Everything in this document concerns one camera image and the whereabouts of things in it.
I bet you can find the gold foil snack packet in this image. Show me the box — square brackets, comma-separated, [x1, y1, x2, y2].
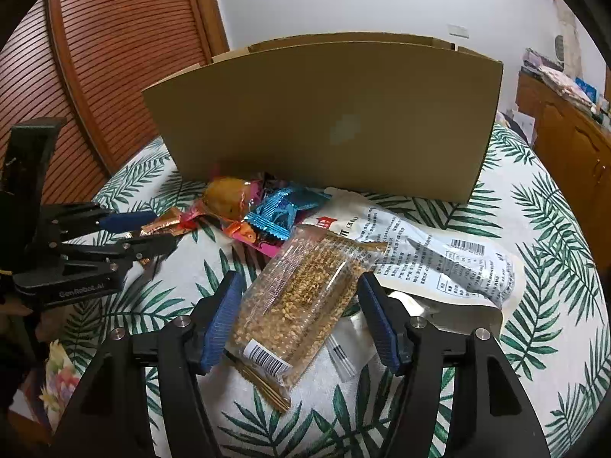
[129, 207, 197, 238]

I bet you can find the clear sesame bar pack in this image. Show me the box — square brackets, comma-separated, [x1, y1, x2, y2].
[228, 224, 387, 414]

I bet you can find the white red snack pouch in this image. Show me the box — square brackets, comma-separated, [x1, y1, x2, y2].
[325, 289, 462, 382]

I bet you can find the pink wrapped brown snack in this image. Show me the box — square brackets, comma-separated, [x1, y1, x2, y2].
[179, 173, 289, 258]

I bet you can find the large white paper bag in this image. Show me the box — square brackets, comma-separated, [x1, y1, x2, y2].
[302, 187, 526, 338]

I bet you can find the blue foil candy wrapper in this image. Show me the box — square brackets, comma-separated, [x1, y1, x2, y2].
[244, 184, 330, 241]

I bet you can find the floral quilt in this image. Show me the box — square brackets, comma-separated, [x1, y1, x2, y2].
[8, 339, 80, 434]

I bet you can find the leaf print bed sheet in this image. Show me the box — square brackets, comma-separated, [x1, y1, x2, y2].
[61, 124, 610, 457]

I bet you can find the brown louvered wardrobe door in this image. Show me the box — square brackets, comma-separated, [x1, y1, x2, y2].
[1, 0, 228, 204]

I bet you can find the brown cardboard box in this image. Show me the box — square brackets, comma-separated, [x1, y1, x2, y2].
[143, 32, 503, 203]

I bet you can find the wooden side cabinet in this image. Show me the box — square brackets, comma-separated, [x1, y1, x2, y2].
[514, 69, 611, 264]

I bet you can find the folded floral cloth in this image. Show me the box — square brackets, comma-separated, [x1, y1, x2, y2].
[523, 48, 595, 112]

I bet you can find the small white fan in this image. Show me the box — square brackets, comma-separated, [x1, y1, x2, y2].
[554, 34, 564, 62]

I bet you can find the white wall switch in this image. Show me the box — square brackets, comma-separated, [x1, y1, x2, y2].
[448, 24, 470, 39]

